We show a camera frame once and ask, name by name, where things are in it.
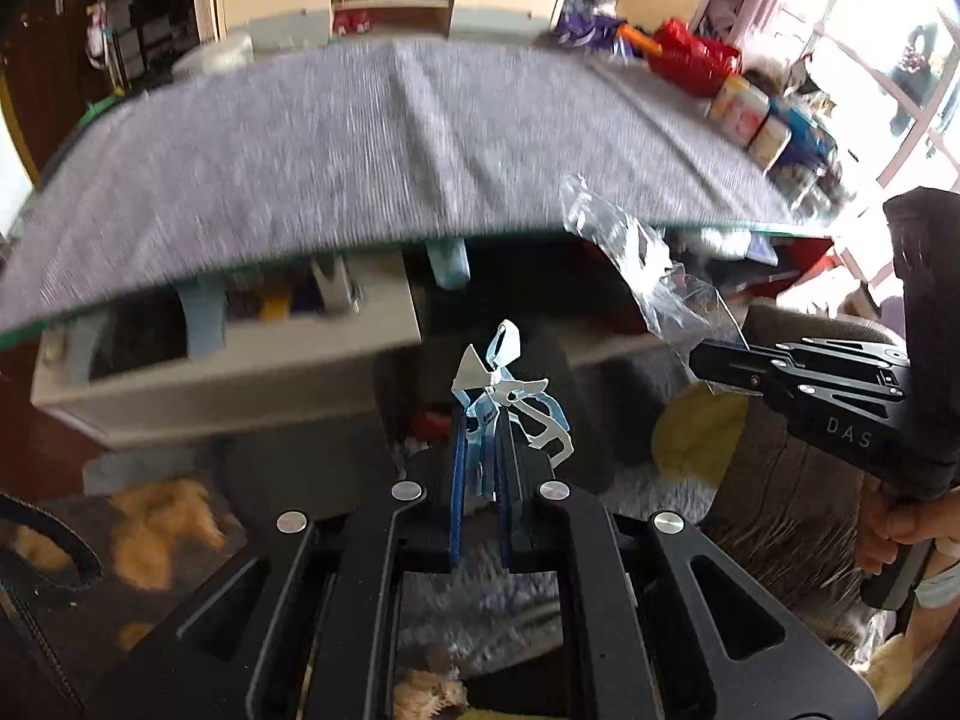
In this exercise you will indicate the light blue table leg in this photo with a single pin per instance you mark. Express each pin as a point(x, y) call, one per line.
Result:
point(202, 322)
point(448, 266)

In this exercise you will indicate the grey table mat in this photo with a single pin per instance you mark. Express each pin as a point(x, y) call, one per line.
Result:
point(300, 165)

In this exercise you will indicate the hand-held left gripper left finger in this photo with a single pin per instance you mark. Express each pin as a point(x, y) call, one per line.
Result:
point(455, 487)

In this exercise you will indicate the person's right hand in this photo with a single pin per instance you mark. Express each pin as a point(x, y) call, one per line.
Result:
point(900, 525)

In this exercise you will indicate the grey fluffy rug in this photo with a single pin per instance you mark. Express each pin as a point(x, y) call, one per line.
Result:
point(480, 615)

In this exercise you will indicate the brown striped sofa cover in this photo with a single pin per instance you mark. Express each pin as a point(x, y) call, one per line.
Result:
point(802, 510)

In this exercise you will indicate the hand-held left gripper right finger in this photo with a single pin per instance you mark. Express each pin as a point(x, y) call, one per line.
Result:
point(508, 495)

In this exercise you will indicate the cream cabinet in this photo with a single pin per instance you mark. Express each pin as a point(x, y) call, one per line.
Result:
point(285, 0)

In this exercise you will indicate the clear plastic wrapper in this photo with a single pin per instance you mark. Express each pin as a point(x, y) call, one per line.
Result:
point(652, 270)

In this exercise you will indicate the purple bag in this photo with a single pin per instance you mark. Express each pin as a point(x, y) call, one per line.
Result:
point(589, 30)

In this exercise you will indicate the red box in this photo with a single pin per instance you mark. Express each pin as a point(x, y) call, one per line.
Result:
point(795, 277)

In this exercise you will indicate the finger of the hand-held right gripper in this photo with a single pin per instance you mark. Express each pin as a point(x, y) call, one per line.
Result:
point(847, 364)
point(742, 382)

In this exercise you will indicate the blue and white plastic wrapper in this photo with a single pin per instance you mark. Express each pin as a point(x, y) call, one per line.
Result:
point(499, 382)

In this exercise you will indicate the orange plastic cone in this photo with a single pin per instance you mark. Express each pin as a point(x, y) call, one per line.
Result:
point(637, 41)

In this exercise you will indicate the blue box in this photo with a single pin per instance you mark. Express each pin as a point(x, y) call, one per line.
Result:
point(806, 127)

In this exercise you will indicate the yellow cushion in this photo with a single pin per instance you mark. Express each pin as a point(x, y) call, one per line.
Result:
point(697, 435)

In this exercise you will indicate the red basket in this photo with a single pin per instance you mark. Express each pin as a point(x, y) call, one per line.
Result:
point(694, 56)

